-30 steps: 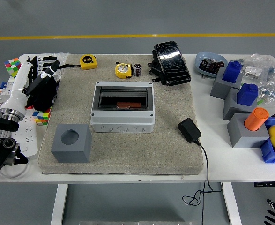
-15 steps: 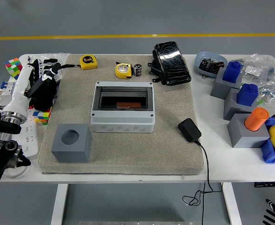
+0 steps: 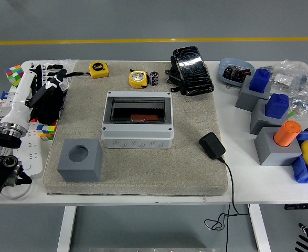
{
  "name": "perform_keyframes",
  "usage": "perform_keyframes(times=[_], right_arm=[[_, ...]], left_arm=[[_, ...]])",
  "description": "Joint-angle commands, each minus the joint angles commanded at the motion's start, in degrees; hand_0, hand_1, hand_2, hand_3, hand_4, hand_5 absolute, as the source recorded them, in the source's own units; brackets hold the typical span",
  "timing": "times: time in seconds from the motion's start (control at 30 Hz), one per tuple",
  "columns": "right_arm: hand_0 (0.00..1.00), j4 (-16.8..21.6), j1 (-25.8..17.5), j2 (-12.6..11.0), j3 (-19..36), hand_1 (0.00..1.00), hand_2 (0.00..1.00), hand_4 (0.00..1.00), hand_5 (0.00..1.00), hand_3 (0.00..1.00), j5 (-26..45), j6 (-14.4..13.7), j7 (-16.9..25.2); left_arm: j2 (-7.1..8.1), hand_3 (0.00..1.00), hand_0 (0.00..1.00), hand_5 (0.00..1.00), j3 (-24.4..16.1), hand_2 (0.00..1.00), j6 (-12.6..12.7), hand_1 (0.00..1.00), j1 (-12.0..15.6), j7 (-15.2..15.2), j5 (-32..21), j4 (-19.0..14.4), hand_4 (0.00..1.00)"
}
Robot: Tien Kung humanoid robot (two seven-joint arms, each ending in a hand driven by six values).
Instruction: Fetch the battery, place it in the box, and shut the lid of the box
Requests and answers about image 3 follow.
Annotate grey block with round hole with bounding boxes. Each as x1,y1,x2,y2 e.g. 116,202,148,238
57,138,104,183

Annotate grey-brown mat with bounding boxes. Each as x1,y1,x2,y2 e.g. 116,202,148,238
42,60,229,197

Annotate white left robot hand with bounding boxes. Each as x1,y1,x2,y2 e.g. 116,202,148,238
0,62,67,131

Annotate black cloth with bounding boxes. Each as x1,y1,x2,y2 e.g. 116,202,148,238
29,83,65,124

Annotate orange cylinder battery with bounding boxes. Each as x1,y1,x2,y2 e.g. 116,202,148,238
273,120,302,148
130,113,158,123

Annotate yellow tape measure with strap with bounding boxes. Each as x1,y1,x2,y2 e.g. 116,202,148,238
64,61,110,79

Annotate blue block battery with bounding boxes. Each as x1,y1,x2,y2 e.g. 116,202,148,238
264,93,290,119
249,68,272,94

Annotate white table leg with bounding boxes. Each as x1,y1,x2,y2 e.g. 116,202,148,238
249,204,271,252
56,206,77,252

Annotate black table control panel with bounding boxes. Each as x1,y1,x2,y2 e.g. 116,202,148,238
284,203,308,210

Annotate black power adapter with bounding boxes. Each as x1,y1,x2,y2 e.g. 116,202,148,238
198,132,227,160

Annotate black adapter cord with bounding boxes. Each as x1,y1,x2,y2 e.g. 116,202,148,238
204,156,250,252

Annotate small colourful puzzle cube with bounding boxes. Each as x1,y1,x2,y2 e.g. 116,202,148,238
36,119,59,142

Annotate dark electronic components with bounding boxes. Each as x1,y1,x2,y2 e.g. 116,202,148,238
223,65,251,82

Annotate light blue bowl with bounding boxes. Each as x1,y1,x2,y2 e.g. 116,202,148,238
218,57,256,88

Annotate yellow tape measure chrome face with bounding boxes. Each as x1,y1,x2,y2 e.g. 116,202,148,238
129,70,150,89

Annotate clear plastic parts bags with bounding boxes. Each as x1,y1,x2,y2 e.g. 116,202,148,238
258,59,308,119

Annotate blue plastic bin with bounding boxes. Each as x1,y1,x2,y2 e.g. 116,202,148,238
291,131,308,184

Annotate grey junction box with lid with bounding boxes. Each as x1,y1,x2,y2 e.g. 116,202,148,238
101,91,175,150

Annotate large colourful puzzle cube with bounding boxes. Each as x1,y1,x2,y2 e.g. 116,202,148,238
5,65,25,89

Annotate grey block holder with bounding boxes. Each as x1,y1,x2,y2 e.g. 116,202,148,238
235,77,272,112
250,98,291,136
253,127,303,166

